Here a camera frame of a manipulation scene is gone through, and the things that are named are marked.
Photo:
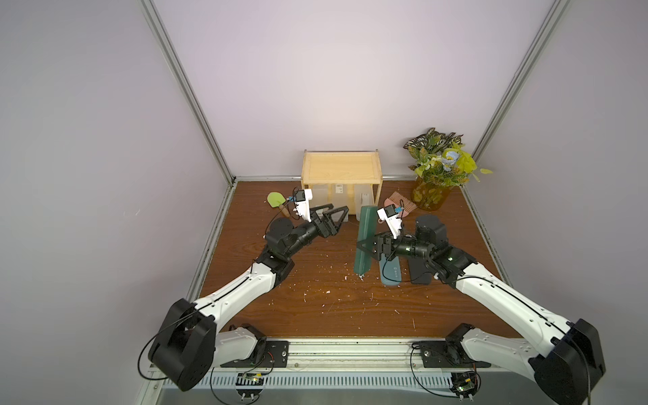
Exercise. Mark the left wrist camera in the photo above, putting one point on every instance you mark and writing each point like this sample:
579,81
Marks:
302,199

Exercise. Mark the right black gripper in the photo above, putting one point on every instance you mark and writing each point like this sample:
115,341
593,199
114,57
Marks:
386,244

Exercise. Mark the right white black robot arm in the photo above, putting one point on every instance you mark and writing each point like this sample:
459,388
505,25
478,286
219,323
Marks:
564,358

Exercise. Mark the green shovel wooden handle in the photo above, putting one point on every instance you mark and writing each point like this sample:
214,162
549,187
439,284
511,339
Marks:
278,201

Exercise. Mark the artificial plant in glass vase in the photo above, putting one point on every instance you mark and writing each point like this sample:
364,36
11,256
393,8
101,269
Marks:
440,164

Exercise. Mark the dark grey pencil case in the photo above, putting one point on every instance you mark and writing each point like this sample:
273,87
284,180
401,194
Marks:
418,271

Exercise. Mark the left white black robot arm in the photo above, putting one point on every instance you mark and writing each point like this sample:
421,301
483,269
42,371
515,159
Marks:
191,340

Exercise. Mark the wooden two-tier shelf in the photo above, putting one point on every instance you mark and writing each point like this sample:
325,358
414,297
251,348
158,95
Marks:
349,168

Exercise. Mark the left small circuit board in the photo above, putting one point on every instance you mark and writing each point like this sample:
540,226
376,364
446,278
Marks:
249,386

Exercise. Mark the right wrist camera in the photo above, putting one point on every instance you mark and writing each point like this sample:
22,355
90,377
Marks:
391,215

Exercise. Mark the clear pencil case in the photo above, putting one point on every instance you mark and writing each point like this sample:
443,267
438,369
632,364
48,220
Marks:
340,196
319,195
364,196

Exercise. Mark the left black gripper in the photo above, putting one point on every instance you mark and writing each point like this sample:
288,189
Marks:
319,224

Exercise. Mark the light teal pencil case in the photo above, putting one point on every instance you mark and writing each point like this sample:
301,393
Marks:
390,271

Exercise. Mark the right small circuit board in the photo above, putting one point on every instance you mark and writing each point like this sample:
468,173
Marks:
465,385

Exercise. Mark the small circuit board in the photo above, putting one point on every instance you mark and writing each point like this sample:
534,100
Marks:
465,385
249,386

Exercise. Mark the dark green pencil case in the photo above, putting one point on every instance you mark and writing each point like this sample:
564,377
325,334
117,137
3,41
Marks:
367,229

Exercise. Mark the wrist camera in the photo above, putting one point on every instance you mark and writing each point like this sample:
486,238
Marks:
391,215
302,199

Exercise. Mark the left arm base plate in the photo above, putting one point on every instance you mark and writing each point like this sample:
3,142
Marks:
245,346

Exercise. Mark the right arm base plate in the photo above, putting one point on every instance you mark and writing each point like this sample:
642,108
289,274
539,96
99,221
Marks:
448,353

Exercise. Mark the pink hand brush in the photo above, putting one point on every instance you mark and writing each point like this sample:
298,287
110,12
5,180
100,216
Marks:
405,205

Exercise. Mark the aluminium front rail frame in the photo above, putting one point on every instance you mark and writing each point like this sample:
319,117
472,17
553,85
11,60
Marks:
389,369

